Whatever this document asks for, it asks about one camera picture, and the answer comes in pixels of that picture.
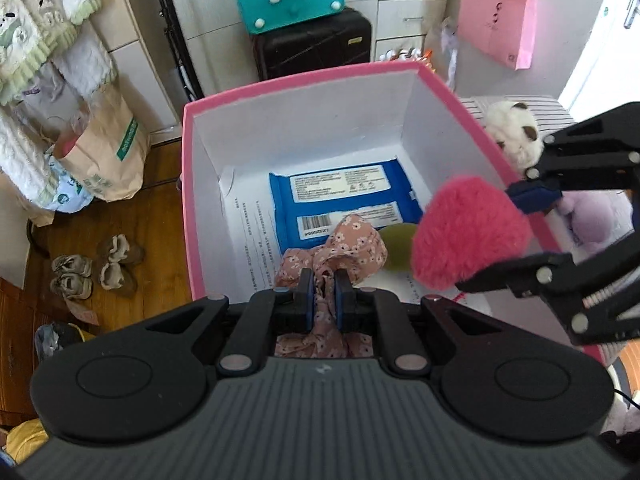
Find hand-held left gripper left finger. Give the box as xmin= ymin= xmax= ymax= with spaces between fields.
xmin=130 ymin=268 xmax=316 ymax=376

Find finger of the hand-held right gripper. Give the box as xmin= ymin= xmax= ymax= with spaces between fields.
xmin=456 ymin=234 xmax=640 ymax=346
xmin=505 ymin=102 xmax=640 ymax=216

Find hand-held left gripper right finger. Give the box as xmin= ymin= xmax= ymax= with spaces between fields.
xmin=334 ymin=268 xmax=521 ymax=376

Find pink floral cloth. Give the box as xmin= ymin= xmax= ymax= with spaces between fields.
xmin=274 ymin=213 xmax=390 ymax=359

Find purple plush toy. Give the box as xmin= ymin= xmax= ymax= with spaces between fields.
xmin=552 ymin=190 xmax=636 ymax=253

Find pink fluffy ball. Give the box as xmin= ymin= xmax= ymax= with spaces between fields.
xmin=411 ymin=176 xmax=533 ymax=291

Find white panda plush toy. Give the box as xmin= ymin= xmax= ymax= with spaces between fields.
xmin=480 ymin=100 xmax=546 ymax=176

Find green plush ball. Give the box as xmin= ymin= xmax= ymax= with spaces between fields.
xmin=381 ymin=223 xmax=425 ymax=275

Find blue wet wipes pack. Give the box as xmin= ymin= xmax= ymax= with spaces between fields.
xmin=268 ymin=160 xmax=426 ymax=256

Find pink cardboard box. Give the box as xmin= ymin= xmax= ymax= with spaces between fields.
xmin=181 ymin=60 xmax=608 ymax=363

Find white printed paper sheet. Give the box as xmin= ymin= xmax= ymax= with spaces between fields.
xmin=220 ymin=165 xmax=486 ymax=321

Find striped tablecloth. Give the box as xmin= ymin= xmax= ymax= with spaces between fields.
xmin=457 ymin=94 xmax=581 ymax=126

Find white door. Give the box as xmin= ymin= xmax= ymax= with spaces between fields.
xmin=557 ymin=0 xmax=640 ymax=121

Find pink paper bag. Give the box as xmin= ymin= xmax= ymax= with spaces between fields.
xmin=457 ymin=0 xmax=538 ymax=71

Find clear plastic bag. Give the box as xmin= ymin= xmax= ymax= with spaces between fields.
xmin=439 ymin=16 xmax=462 ymax=92

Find white and orange trinkets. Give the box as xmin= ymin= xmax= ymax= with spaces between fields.
xmin=377 ymin=46 xmax=433 ymax=64

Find pink paper tag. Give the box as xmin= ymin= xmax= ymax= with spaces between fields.
xmin=67 ymin=305 xmax=98 ymax=326

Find brown paper bag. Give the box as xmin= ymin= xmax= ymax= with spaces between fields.
xmin=52 ymin=80 xmax=152 ymax=203

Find black suitcase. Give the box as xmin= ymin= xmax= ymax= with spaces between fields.
xmin=252 ymin=8 xmax=373 ymax=81

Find green white plastic pack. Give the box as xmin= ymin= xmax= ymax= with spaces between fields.
xmin=42 ymin=152 xmax=96 ymax=213

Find black clothes rack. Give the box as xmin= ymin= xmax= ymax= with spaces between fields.
xmin=145 ymin=0 xmax=206 ymax=103

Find yellow cloth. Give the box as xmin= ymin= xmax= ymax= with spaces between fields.
xmin=5 ymin=417 xmax=51 ymax=466

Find white fluffy pajama jacket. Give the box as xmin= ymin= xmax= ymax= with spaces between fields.
xmin=0 ymin=0 xmax=103 ymax=107

